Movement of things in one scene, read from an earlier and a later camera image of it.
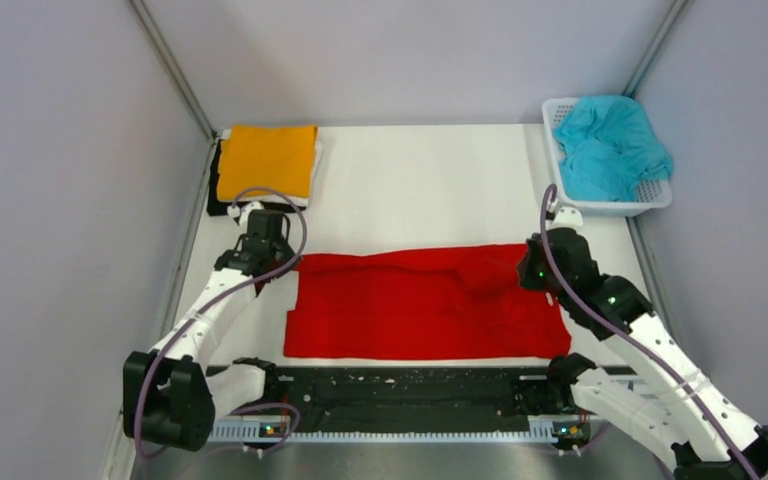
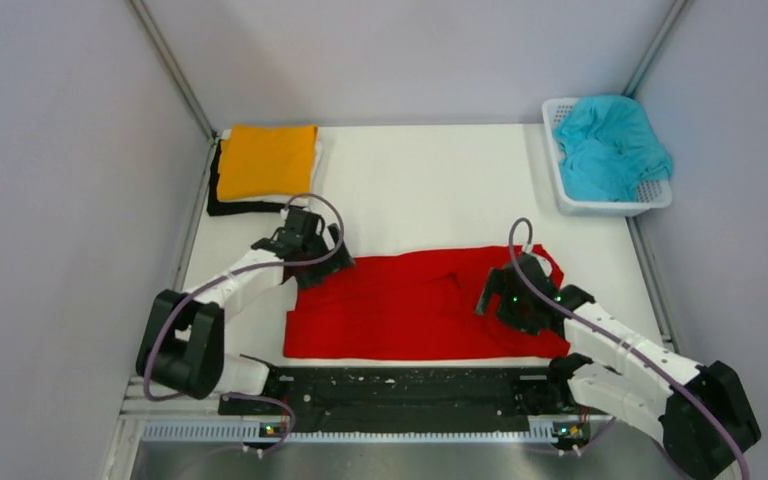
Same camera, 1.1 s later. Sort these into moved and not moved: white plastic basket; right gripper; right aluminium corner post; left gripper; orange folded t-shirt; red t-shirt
Moved: left gripper; right gripper
Not moved: orange folded t-shirt; white plastic basket; right aluminium corner post; red t-shirt
